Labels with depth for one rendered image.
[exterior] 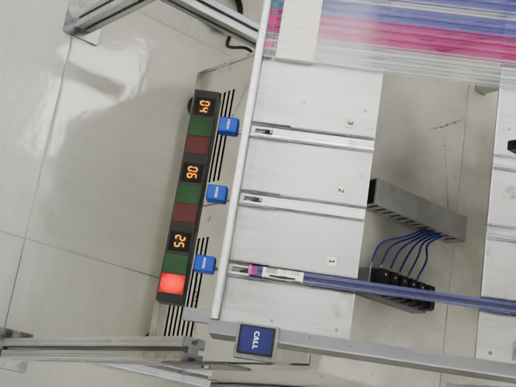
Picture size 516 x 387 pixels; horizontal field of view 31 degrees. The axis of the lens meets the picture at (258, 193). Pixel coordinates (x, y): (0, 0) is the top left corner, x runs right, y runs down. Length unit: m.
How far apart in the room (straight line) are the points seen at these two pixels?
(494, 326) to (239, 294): 0.37
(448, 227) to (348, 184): 0.46
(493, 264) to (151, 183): 1.01
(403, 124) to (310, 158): 0.46
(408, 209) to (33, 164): 0.80
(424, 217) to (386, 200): 0.11
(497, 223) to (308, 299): 0.30
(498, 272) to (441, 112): 0.61
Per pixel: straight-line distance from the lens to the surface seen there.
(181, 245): 1.43
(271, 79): 1.49
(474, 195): 2.01
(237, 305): 1.39
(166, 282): 1.42
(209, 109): 1.49
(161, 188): 2.22
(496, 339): 1.41
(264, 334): 1.34
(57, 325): 2.06
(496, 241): 1.44
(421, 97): 1.93
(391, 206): 1.74
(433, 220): 1.83
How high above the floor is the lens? 1.83
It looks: 50 degrees down
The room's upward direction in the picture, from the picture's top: 79 degrees clockwise
